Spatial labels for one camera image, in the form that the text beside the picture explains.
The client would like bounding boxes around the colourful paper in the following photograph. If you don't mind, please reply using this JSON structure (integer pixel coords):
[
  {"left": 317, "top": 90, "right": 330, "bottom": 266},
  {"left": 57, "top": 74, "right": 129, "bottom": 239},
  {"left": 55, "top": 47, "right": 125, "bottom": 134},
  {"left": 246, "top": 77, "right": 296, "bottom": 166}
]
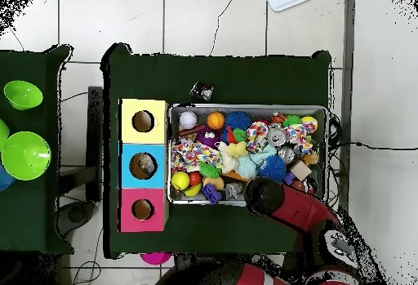
[
  {"left": 286, "top": 123, "right": 317, "bottom": 154},
  {"left": 170, "top": 139, "right": 223, "bottom": 172}
]

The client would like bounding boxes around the crushed silver can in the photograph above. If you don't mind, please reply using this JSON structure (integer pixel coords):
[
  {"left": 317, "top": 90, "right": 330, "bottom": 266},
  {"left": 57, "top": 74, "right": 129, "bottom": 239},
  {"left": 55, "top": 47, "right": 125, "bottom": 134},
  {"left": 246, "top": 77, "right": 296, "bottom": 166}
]
[{"left": 267, "top": 126, "right": 287, "bottom": 147}]

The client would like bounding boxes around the magenta round object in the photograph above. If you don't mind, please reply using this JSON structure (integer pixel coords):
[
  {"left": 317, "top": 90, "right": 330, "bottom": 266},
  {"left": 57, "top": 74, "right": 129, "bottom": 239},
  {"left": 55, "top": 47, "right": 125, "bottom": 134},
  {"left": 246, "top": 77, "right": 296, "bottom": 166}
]
[{"left": 140, "top": 252, "right": 172, "bottom": 266}]

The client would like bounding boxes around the grey round floor base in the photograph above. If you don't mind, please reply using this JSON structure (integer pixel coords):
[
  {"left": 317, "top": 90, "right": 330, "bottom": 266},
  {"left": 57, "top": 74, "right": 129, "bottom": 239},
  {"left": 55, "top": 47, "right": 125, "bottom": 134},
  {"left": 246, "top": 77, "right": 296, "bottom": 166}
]
[{"left": 57, "top": 199, "right": 96, "bottom": 238}]

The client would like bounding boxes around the wooden box with three holes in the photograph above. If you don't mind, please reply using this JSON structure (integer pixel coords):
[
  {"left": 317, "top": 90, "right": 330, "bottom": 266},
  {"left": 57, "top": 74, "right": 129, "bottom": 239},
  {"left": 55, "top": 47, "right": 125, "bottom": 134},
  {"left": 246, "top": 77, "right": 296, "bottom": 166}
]
[{"left": 117, "top": 98, "right": 170, "bottom": 233}]

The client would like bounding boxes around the blue spiky rubber ball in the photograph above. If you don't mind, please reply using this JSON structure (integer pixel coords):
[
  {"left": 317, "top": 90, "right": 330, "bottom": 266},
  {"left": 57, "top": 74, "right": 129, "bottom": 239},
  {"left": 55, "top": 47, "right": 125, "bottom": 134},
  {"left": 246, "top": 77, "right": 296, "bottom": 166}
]
[
  {"left": 224, "top": 110, "right": 252, "bottom": 132},
  {"left": 257, "top": 154, "right": 287, "bottom": 183}
]

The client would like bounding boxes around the orange foam basketball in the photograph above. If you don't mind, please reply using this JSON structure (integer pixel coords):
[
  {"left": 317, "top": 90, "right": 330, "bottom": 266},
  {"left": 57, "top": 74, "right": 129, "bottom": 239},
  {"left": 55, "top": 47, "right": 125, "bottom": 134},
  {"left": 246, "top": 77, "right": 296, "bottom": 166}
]
[{"left": 206, "top": 111, "right": 226, "bottom": 131}]

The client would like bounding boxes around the dark green table cloth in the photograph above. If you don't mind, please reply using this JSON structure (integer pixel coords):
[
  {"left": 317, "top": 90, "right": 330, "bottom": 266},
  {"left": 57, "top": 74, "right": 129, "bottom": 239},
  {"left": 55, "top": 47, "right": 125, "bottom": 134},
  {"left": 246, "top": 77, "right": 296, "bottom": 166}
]
[
  {"left": 0, "top": 44, "right": 74, "bottom": 256},
  {"left": 102, "top": 42, "right": 332, "bottom": 260}
]

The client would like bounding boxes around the lime green bowl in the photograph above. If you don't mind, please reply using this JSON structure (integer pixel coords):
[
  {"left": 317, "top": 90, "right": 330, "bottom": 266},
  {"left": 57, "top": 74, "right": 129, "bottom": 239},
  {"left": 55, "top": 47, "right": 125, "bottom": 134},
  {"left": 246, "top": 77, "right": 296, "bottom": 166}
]
[
  {"left": 3, "top": 79, "right": 44, "bottom": 111},
  {"left": 0, "top": 118, "right": 11, "bottom": 151},
  {"left": 0, "top": 131, "right": 52, "bottom": 181}
]

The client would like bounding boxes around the white tray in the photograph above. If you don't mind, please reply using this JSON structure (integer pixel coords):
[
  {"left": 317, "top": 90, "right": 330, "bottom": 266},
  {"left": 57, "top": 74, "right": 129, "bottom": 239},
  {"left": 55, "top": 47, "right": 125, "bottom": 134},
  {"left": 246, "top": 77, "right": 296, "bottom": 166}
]
[{"left": 265, "top": 0, "right": 325, "bottom": 13}]

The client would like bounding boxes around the crushed clear plastic bottle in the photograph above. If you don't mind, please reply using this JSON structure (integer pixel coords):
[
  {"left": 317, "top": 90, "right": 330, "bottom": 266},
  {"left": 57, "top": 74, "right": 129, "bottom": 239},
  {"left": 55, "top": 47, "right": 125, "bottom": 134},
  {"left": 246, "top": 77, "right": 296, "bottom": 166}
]
[{"left": 137, "top": 154, "right": 156, "bottom": 173}]

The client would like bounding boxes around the shallow wire mesh bin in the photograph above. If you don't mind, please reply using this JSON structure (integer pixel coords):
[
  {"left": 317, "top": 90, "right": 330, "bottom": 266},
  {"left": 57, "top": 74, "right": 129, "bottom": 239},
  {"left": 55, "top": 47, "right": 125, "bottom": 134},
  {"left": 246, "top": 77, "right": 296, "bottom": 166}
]
[{"left": 166, "top": 102, "right": 329, "bottom": 207}]

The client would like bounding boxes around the white foam baseball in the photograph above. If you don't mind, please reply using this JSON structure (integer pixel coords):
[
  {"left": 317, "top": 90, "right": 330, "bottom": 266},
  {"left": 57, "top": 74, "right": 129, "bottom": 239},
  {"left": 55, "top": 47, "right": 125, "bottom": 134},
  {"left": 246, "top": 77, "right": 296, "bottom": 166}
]
[{"left": 178, "top": 110, "right": 198, "bottom": 131}]

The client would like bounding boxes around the crushed red black can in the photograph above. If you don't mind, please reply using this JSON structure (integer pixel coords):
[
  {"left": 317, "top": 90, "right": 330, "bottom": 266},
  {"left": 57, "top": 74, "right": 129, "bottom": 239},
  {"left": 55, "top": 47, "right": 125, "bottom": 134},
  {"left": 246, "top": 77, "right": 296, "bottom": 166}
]
[{"left": 189, "top": 81, "right": 216, "bottom": 102}]

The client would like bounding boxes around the black power cable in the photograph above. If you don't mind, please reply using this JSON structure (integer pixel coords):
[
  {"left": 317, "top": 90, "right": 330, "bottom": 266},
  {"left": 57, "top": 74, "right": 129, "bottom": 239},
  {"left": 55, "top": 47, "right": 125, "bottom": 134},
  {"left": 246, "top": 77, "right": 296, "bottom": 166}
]
[{"left": 329, "top": 140, "right": 418, "bottom": 151}]

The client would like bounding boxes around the purple spiky monster toy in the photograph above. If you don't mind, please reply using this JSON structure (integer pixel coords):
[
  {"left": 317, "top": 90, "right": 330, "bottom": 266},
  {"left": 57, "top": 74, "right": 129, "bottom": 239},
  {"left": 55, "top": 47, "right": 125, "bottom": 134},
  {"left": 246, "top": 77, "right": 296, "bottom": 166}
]
[{"left": 194, "top": 125, "right": 223, "bottom": 150}]

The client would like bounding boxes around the thin black floor cable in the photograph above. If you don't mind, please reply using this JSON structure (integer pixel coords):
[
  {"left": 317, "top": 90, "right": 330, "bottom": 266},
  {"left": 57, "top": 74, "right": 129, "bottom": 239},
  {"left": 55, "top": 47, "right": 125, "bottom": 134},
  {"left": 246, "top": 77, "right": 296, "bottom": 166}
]
[{"left": 208, "top": 0, "right": 237, "bottom": 56}]

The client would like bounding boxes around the blue bowl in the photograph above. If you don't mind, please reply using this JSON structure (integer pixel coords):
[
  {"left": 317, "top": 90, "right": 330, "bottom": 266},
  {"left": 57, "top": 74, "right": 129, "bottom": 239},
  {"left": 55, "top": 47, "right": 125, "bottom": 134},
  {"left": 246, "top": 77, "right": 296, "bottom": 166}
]
[{"left": 0, "top": 163, "right": 16, "bottom": 192}]

